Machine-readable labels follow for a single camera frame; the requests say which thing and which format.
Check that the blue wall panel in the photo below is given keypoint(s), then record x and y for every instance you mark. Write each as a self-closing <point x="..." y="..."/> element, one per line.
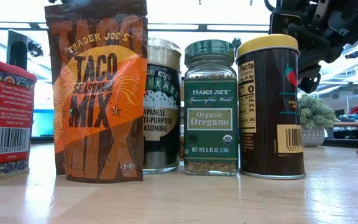
<point x="42" y="123"/>

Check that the orange taco seasoning pouch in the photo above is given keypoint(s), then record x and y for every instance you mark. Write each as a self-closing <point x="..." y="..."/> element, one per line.
<point x="98" y="102"/>

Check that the furikake seasoning jar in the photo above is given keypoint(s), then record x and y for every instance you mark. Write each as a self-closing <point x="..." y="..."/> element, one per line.
<point x="162" y="124"/>

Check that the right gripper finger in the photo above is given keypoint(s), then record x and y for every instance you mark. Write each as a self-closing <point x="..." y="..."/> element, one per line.
<point x="309" y="79"/>

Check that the black rectangular upright post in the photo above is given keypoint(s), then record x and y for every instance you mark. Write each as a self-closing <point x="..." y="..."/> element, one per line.
<point x="17" y="49"/>

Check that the yellow-lid brown spice can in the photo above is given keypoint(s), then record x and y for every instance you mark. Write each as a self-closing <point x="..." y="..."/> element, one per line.
<point x="269" y="109"/>

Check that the black metal table frame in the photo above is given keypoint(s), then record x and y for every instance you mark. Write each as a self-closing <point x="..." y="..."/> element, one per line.
<point x="346" y="143"/>

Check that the background wooden workbench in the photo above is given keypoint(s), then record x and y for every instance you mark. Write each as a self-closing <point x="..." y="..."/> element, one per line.
<point x="356" y="124"/>

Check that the green-lid oregano jar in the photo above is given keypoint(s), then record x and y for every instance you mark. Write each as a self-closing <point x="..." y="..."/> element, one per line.
<point x="210" y="124"/>

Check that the red-lid patterned paprika tin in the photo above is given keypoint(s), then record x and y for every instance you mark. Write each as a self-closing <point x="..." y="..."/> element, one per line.
<point x="8" y="124"/>

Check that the artificial green potted plant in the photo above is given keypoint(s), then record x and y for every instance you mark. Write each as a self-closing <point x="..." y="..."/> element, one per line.
<point x="315" y="115"/>

